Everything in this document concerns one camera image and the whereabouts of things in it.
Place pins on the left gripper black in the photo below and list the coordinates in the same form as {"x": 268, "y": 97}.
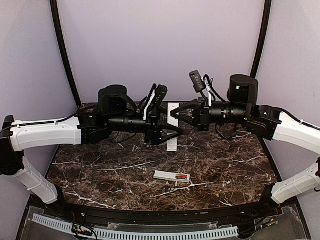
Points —
{"x": 154, "y": 133}

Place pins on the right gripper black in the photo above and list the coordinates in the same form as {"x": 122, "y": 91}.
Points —
{"x": 203, "y": 121}

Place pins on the white battery cover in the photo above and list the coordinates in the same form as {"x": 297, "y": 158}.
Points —
{"x": 172, "y": 144}

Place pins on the white remote control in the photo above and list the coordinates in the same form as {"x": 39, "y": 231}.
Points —
{"x": 170, "y": 176}

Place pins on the red battery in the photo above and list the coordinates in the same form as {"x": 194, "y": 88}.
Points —
{"x": 181, "y": 176}

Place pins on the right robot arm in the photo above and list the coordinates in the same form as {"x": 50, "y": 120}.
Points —
{"x": 264, "y": 121}

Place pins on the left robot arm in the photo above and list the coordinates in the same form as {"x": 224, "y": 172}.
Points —
{"x": 115, "y": 111}

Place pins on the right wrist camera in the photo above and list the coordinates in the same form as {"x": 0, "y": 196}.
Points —
{"x": 197, "y": 81}

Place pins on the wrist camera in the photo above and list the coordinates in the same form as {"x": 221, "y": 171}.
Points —
{"x": 160, "y": 93}
{"x": 197, "y": 81}

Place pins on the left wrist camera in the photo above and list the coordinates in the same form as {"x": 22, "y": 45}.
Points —
{"x": 160, "y": 93}

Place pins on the grey slotted cable duct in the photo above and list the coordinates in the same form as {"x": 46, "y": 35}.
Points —
{"x": 99, "y": 233}

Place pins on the black front rail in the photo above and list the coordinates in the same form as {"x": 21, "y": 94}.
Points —
{"x": 243, "y": 216}

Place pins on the right black frame post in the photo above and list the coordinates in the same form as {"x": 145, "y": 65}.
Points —
{"x": 261, "y": 39}

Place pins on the black frame post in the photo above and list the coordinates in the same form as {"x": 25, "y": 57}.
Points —
{"x": 261, "y": 39}
{"x": 63, "y": 52}

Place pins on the left black frame post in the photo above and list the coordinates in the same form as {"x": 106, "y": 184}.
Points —
{"x": 63, "y": 52}

